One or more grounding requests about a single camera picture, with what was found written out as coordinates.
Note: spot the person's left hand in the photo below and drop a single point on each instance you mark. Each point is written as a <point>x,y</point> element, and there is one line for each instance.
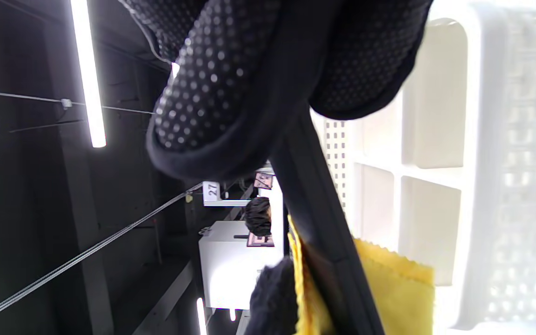
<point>275,302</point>

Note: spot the person's right hand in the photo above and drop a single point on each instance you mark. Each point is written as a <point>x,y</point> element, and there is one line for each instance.
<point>249,70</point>

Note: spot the black remote control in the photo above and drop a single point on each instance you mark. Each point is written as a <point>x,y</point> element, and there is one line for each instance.
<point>314,209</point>

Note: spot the yellow cleaning cloth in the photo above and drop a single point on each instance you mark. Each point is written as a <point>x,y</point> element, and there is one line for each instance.
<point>389,288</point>

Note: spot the white square column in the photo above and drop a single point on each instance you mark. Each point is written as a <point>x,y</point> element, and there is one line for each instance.
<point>231,270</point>

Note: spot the pink screen computer monitor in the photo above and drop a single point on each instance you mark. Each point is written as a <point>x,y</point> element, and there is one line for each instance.
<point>263,180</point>
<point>259,239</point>

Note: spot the ceiling light strip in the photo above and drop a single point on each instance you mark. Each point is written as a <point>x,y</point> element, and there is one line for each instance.
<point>89,70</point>
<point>201,316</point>

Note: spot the white sign plate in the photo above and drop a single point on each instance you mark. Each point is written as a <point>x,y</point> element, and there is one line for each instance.
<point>212,190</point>

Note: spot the white plastic organizer basket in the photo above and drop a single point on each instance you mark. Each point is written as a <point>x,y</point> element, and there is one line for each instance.
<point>435,116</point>

